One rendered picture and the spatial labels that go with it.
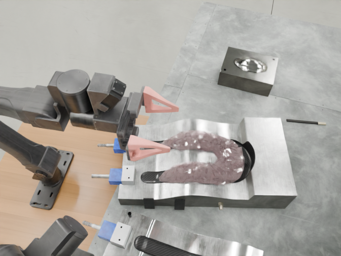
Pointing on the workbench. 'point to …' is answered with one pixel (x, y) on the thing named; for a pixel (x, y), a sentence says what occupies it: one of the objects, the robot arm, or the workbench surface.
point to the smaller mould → (248, 71)
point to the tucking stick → (306, 122)
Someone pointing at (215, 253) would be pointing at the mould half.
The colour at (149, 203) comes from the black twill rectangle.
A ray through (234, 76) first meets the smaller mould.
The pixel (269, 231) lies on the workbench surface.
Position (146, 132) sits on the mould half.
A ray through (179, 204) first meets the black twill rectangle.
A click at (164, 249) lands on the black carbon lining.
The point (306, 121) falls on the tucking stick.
